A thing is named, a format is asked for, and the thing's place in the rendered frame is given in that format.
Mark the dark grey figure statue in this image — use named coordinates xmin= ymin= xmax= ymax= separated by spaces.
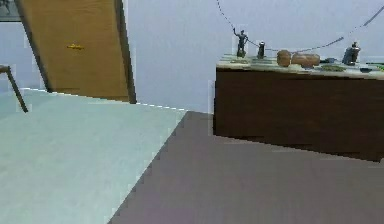
xmin=232 ymin=27 xmax=250 ymax=59

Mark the small dark pepper shaker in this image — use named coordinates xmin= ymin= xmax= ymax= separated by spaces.
xmin=256 ymin=41 xmax=266 ymax=60

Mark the round brown bread loaf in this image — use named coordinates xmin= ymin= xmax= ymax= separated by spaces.
xmin=276 ymin=49 xmax=293 ymax=68

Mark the dark brown counter cabinet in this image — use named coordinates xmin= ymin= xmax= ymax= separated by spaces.
xmin=212 ymin=54 xmax=384 ymax=163

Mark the long brown bread loaf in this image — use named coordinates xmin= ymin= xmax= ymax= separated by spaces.
xmin=291 ymin=52 xmax=321 ymax=68

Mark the brown wooden room door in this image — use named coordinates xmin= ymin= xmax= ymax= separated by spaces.
xmin=13 ymin=0 xmax=138 ymax=105

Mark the green flat dish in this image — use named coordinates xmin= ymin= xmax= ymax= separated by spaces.
xmin=320 ymin=64 xmax=346 ymax=73

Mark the dark grey kettle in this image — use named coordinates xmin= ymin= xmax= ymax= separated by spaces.
xmin=341 ymin=41 xmax=362 ymax=66

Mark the dark wooden table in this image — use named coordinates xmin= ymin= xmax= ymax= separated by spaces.
xmin=0 ymin=65 xmax=29 ymax=114

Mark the dark framed wall picture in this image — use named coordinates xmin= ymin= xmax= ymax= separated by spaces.
xmin=0 ymin=0 xmax=22 ymax=23

